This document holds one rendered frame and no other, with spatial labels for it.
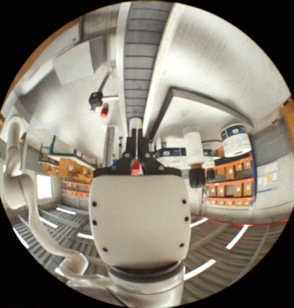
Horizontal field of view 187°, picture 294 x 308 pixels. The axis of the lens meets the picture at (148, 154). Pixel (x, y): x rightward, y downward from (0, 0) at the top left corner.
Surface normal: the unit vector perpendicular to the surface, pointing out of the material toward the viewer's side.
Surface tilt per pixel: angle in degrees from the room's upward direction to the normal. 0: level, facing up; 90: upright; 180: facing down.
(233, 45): 0
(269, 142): 90
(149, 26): 0
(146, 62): 0
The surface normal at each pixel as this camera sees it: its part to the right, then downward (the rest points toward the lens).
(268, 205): -0.96, -0.04
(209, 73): 0.04, 0.97
